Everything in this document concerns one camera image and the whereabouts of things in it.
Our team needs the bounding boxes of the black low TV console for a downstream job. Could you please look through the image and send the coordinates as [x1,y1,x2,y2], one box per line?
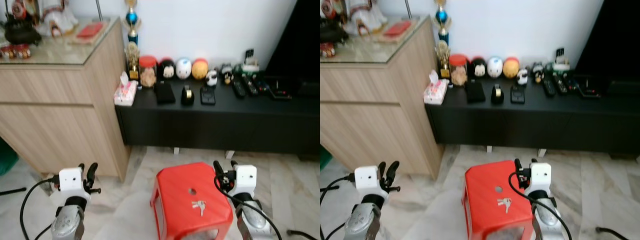
[425,75,640,160]
[115,75,321,162]

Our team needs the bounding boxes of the red plastic stool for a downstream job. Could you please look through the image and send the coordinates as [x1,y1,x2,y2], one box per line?
[150,161,235,240]
[462,160,540,240]

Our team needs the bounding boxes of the light wooden cabinet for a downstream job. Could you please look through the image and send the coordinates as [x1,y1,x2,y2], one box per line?
[0,17,132,182]
[320,15,445,180]

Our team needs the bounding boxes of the green container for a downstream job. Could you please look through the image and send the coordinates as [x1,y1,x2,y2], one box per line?
[0,136,20,177]
[320,146,334,172]

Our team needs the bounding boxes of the small black handheld device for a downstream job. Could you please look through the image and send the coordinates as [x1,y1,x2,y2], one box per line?
[510,85,527,105]
[199,86,217,106]

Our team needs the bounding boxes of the black tape dispenser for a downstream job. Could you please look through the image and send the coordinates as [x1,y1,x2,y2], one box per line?
[490,83,506,105]
[180,85,196,106]

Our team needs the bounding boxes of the pink tissue box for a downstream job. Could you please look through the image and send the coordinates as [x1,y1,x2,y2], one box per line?
[113,71,138,107]
[423,70,449,106]

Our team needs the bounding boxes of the black flat wallet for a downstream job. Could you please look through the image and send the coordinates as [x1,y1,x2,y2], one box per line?
[153,81,176,105]
[464,80,487,104]

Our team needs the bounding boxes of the small black and white figurine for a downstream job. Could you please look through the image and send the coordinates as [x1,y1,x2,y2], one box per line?
[220,63,235,85]
[531,62,546,84]

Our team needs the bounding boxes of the orange round plush toy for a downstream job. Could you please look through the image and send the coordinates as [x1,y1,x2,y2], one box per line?
[191,58,210,81]
[503,56,521,79]

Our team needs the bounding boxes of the white round plush toy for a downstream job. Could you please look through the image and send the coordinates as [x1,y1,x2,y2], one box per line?
[175,57,193,80]
[487,56,504,79]

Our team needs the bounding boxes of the white stand with phone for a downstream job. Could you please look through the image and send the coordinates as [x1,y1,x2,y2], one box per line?
[552,47,572,72]
[241,48,261,74]

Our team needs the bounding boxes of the black round plush toy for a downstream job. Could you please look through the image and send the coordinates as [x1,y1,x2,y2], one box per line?
[470,56,488,79]
[158,58,177,80]

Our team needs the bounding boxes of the clear jar with red lid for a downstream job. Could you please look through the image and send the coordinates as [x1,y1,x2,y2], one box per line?
[449,53,469,87]
[138,55,159,89]

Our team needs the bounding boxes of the gold trophy with blue ball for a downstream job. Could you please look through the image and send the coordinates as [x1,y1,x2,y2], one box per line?
[123,0,142,81]
[434,0,453,80]

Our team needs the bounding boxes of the black television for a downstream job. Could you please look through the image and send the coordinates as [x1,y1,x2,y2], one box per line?
[575,0,640,97]
[264,0,321,99]

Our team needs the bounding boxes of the red flat book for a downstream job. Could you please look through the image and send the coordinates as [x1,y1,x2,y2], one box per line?
[75,20,106,41]
[383,19,413,39]

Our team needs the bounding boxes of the black teapot ornament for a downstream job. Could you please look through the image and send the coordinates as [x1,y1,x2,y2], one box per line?
[320,17,350,44]
[3,14,42,46]

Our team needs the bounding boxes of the white robed doll figure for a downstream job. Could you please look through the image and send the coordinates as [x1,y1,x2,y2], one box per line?
[347,0,389,35]
[37,0,80,37]

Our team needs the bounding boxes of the round red decorative ornament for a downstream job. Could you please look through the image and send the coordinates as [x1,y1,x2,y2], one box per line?
[320,0,351,20]
[9,0,42,21]

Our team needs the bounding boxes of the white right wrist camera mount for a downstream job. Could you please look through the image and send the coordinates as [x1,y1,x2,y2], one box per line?
[528,162,552,194]
[233,164,258,197]

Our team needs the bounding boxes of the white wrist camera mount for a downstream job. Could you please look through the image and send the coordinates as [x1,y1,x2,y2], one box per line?
[353,165,385,197]
[233,164,258,197]
[55,167,92,199]
[528,162,552,194]

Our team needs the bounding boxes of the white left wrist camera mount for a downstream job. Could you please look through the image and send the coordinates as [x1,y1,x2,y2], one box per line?
[353,165,385,197]
[55,167,92,199]

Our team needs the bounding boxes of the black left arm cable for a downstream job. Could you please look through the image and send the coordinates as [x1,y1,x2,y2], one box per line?
[19,176,61,240]
[320,173,357,240]

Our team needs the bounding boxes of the black cable on floor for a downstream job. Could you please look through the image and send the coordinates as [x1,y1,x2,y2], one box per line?
[285,229,321,240]
[594,226,632,240]

